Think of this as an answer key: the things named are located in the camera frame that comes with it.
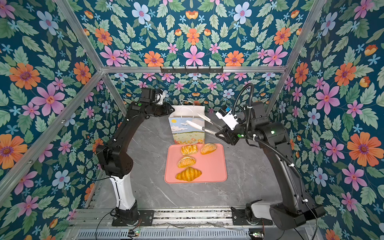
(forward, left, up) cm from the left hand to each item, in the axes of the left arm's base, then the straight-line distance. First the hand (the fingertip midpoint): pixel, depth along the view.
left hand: (174, 104), depth 84 cm
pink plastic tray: (-26, -21, -29) cm, 44 cm away
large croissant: (-32, -6, -25) cm, 41 cm away
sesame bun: (-16, -19, -25) cm, 35 cm away
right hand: (-24, -23, +7) cm, 34 cm away
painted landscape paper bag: (-7, -4, -18) cm, 20 cm away
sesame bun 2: (-24, -5, -25) cm, 35 cm away
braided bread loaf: (-15, -6, -26) cm, 30 cm away
